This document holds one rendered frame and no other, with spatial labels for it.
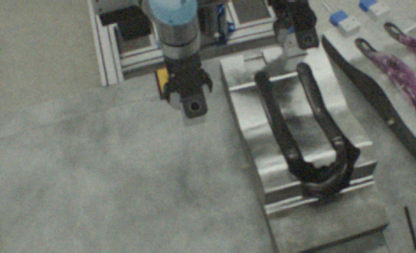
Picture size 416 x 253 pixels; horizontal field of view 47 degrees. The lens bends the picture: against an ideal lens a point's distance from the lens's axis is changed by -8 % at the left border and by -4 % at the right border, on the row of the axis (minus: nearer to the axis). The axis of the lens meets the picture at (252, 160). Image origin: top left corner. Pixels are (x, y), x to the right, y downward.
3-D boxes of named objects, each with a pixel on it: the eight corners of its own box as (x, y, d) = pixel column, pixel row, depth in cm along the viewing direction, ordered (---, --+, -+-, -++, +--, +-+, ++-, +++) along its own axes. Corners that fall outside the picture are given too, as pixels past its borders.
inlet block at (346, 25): (314, 11, 136) (317, -1, 132) (328, 4, 138) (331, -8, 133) (343, 43, 132) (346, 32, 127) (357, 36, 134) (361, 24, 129)
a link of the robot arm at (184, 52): (203, 42, 87) (158, 53, 86) (204, 56, 91) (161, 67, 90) (193, 10, 90) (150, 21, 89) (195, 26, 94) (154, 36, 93)
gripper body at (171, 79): (198, 55, 106) (193, 20, 94) (208, 89, 102) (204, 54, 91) (163, 64, 105) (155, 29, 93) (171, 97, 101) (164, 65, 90)
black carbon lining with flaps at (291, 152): (250, 78, 122) (250, 56, 114) (310, 64, 124) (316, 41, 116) (294, 209, 109) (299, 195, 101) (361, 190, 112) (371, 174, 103)
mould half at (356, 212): (220, 78, 130) (219, 48, 118) (314, 57, 134) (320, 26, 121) (278, 263, 112) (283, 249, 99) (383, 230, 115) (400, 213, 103)
